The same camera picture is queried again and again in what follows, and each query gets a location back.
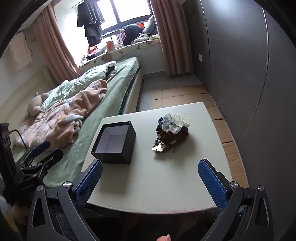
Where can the white table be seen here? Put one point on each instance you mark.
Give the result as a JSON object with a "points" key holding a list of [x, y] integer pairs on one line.
{"points": [[231, 139]]}

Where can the person's right hand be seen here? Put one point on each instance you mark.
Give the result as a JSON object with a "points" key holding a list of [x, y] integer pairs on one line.
{"points": [[164, 238]]}

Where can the gold butterfly hair clip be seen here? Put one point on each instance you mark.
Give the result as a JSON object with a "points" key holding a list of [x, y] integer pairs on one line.
{"points": [[159, 147]]}

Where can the dark blue scrunchie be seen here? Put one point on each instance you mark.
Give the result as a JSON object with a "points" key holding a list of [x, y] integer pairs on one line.
{"points": [[161, 120]]}

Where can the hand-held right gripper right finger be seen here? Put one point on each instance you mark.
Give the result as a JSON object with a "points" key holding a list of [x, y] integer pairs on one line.
{"points": [[212, 183]]}

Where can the window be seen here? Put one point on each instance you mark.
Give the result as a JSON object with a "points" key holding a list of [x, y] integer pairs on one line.
{"points": [[129, 11]]}

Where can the black bag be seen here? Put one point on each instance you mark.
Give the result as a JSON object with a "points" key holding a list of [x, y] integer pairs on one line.
{"points": [[131, 32]]}

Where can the orange and white bag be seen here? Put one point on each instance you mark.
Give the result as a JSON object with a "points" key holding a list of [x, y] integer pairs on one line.
{"points": [[110, 45]]}

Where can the grey pillow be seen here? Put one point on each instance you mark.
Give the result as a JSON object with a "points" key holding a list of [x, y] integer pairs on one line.
{"points": [[150, 26]]}

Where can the black gift box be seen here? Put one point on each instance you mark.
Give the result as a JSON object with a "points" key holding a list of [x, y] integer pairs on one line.
{"points": [[115, 148]]}

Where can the pink curtain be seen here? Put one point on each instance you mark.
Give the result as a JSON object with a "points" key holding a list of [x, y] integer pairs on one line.
{"points": [[55, 46], [171, 34]]}

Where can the beige plush toy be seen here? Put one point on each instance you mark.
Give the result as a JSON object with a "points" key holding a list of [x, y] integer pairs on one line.
{"points": [[34, 104]]}

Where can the hanging dark clothes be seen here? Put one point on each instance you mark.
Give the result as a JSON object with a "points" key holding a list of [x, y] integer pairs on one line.
{"points": [[91, 23]]}

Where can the light floral quilt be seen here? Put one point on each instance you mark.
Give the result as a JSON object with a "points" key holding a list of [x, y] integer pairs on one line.
{"points": [[87, 76]]}

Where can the cream headboard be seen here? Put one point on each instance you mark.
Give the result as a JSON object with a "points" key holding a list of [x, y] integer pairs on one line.
{"points": [[18, 92]]}

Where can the white wall socket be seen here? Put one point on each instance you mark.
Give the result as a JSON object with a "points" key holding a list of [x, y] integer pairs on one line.
{"points": [[201, 58]]}

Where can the clear sheer scrunchie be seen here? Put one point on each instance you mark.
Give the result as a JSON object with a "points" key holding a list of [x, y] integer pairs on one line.
{"points": [[173, 124]]}

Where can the pink fleece blanket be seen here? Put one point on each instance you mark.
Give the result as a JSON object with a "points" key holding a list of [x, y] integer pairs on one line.
{"points": [[57, 115]]}

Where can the green bed sheet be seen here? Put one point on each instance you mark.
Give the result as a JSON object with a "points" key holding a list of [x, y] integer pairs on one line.
{"points": [[120, 76]]}

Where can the small grey table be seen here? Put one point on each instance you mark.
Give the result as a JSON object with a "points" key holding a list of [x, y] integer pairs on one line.
{"points": [[113, 33]]}

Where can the white bed frame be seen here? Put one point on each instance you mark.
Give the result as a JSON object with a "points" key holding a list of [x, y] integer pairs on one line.
{"points": [[135, 92]]}

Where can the orange box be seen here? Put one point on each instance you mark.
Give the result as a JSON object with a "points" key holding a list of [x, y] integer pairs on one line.
{"points": [[141, 25]]}

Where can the patterned window seat cushion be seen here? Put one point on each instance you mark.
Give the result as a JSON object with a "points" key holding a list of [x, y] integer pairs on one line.
{"points": [[124, 49]]}

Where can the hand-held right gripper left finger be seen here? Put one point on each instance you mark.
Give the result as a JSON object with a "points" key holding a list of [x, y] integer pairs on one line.
{"points": [[90, 183]]}

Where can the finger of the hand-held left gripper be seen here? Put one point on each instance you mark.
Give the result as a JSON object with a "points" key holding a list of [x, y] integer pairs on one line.
{"points": [[40, 148], [49, 160]]}

